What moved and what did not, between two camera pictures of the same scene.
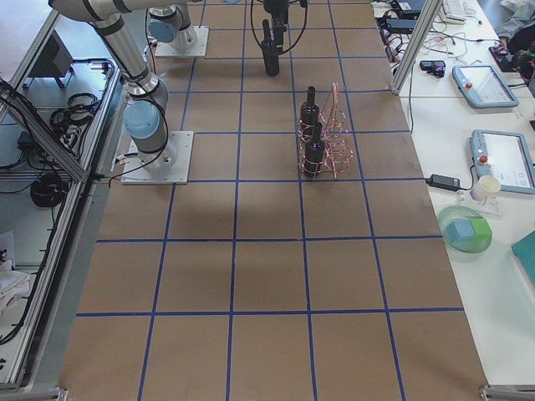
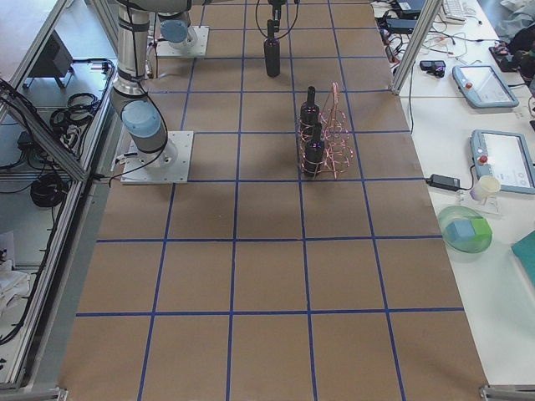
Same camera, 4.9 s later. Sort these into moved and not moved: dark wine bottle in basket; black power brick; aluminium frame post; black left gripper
Moved: black left gripper
Not moved: dark wine bottle in basket; black power brick; aluminium frame post
